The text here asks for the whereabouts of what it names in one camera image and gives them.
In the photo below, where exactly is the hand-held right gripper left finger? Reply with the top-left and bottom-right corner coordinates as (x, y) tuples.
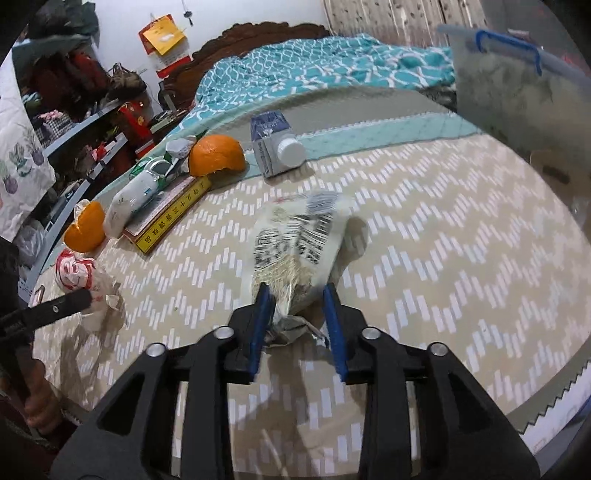
(48, 282), (278, 480)

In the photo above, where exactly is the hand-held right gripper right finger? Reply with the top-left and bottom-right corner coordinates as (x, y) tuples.
(322, 282), (541, 480)

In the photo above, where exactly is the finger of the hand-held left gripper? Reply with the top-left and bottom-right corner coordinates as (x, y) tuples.
(0, 288), (93, 343)

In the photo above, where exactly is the white snack packet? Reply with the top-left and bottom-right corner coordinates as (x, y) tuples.
(252, 191), (356, 347)

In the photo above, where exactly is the red yellow book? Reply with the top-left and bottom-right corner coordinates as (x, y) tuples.
(122, 174), (213, 256)

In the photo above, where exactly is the dark blue milk carton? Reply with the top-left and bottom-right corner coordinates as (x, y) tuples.
(249, 112), (306, 178)

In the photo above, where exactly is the person's left hand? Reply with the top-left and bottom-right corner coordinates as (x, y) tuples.
(22, 362), (63, 437)

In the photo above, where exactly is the red printed plastic bag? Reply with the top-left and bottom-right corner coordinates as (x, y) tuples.
(54, 248), (123, 330)

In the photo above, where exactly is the small orange peel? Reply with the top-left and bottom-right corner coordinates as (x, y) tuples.
(63, 200), (107, 254)

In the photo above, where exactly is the green white drink can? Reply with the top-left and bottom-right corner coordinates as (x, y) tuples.
(102, 156), (183, 238)

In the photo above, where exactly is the plant print white cloth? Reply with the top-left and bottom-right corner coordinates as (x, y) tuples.
(0, 60), (57, 241)

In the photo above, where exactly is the large orange peel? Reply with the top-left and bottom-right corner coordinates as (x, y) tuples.
(188, 135), (247, 177)

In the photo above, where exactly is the grey cluttered shelf rack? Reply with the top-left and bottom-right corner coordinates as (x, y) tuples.
(11, 37), (153, 278)

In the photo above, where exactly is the small white wrapper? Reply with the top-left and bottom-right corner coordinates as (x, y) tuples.
(165, 134), (208, 160)

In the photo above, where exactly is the red gift box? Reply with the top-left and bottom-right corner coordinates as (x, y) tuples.
(117, 99), (155, 157)

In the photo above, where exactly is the grey green quilted mat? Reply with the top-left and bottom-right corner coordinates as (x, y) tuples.
(129, 88), (591, 437)

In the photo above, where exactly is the brown handbag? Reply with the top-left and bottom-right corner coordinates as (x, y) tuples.
(108, 62), (147, 101)

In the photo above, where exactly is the teal patterned blanket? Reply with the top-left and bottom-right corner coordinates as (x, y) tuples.
(139, 34), (455, 158)

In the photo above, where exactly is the carved wooden headboard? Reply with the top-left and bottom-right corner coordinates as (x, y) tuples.
(159, 22), (331, 112)

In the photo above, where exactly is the floral curtain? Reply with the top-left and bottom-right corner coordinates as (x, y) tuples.
(323, 0), (490, 47)

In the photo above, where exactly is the red yellow wall calendar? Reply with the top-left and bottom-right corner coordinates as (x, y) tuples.
(139, 15), (192, 79)

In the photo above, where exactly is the clear storage bin blue handle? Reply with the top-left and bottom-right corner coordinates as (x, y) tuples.
(438, 23), (591, 160)

